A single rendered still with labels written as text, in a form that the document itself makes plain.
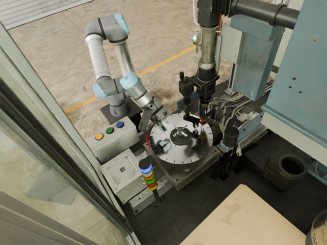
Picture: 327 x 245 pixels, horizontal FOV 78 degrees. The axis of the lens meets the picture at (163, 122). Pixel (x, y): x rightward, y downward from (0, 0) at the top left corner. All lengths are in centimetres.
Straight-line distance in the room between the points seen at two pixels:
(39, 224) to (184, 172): 90
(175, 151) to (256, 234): 51
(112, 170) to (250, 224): 71
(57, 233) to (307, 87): 59
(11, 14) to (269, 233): 648
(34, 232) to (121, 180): 86
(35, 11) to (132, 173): 593
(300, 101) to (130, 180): 76
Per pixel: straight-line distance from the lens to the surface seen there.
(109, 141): 120
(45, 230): 22
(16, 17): 661
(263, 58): 76
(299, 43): 58
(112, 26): 123
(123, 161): 110
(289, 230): 116
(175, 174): 106
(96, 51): 113
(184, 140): 103
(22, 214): 20
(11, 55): 75
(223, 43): 83
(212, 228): 108
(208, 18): 76
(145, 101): 91
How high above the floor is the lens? 180
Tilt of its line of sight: 49 degrees down
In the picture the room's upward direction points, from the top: 10 degrees counter-clockwise
